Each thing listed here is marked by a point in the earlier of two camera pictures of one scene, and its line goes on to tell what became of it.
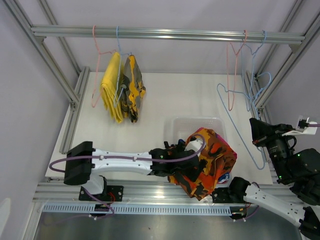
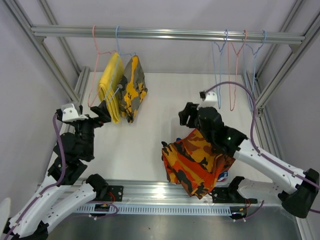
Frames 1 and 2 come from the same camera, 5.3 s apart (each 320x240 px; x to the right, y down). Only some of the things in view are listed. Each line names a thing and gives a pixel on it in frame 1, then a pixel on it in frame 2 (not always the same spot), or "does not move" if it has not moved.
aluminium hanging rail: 173,33 does not move
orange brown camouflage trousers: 220,159 does not move
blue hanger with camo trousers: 121,54 to 133,88
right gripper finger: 261,131 to 189,117
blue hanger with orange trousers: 255,99 to 213,44
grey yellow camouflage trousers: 133,89 does not move
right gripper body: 277,147 to 191,110
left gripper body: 180,148 to 90,122
